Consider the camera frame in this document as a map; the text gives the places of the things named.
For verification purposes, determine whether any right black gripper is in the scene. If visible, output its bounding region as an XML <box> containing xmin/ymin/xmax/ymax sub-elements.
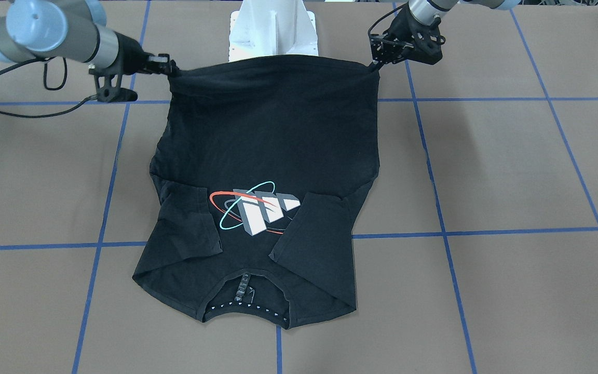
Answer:
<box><xmin>89</xmin><ymin>36</ymin><xmax>180</xmax><ymax>103</ymax></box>

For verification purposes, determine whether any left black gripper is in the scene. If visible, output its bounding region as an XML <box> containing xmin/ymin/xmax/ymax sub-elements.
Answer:
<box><xmin>369</xmin><ymin>4</ymin><xmax>445</xmax><ymax>70</ymax></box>

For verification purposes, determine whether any black printed t-shirt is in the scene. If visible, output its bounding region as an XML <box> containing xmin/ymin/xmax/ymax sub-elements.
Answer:
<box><xmin>131</xmin><ymin>55</ymin><xmax>379</xmax><ymax>329</ymax></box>

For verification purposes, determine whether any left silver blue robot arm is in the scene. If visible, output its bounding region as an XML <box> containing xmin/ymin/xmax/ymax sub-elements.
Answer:
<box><xmin>368</xmin><ymin>1</ymin><xmax>458</xmax><ymax>71</ymax></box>

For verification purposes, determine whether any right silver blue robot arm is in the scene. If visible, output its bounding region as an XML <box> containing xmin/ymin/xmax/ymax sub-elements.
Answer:
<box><xmin>0</xmin><ymin>1</ymin><xmax>178</xmax><ymax>102</ymax></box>

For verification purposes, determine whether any blue tape line lengthwise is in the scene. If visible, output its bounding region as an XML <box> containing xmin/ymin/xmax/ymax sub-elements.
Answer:
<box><xmin>71</xmin><ymin>0</ymin><xmax>152</xmax><ymax>374</ymax></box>

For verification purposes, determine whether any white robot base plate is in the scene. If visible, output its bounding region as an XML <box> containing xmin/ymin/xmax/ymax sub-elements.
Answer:
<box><xmin>228</xmin><ymin>1</ymin><xmax>319</xmax><ymax>62</ymax></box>

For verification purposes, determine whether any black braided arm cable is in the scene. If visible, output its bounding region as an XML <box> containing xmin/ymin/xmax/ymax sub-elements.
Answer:
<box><xmin>0</xmin><ymin>56</ymin><xmax>97</xmax><ymax>118</ymax></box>

